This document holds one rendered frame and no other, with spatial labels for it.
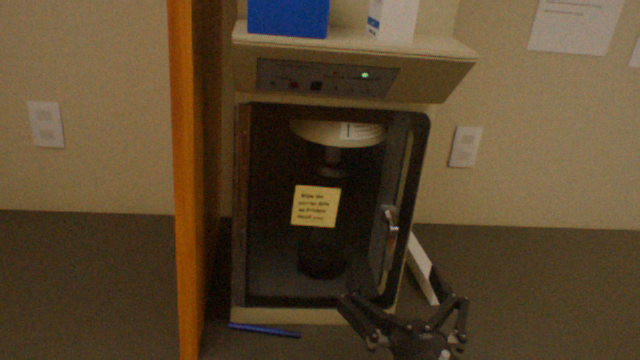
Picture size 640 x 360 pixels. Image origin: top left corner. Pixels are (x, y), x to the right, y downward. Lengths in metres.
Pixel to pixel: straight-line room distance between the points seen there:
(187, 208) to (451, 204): 0.87
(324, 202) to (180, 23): 0.37
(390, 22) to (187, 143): 0.32
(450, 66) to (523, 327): 0.64
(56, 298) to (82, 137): 0.41
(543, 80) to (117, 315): 1.12
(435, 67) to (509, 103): 0.69
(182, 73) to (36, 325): 0.59
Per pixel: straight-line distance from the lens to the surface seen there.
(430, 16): 0.79
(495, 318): 1.16
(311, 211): 0.86
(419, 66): 0.70
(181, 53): 0.68
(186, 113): 0.71
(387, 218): 0.87
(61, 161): 1.39
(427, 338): 0.68
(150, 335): 1.01
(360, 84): 0.73
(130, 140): 1.32
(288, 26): 0.65
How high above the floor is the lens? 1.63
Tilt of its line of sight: 26 degrees down
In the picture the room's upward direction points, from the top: 6 degrees clockwise
